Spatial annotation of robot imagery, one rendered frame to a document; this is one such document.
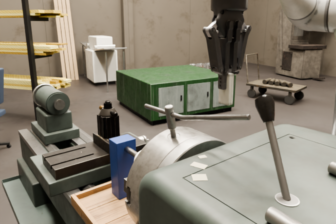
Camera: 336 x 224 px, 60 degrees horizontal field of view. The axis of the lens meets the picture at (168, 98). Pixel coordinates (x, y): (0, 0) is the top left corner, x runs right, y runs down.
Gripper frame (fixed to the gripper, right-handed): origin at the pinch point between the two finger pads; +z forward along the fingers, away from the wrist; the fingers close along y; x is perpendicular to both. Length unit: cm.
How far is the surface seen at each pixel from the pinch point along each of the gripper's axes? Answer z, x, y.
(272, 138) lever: 4.0, 17.4, 8.5
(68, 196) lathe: 52, -63, 18
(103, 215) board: 49, -40, 14
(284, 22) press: -3, -439, -753
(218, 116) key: 4.8, 2.5, 5.1
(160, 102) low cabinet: 105, -301, -201
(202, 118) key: 6.2, -1.8, 5.2
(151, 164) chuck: 19.0, -11.7, 12.7
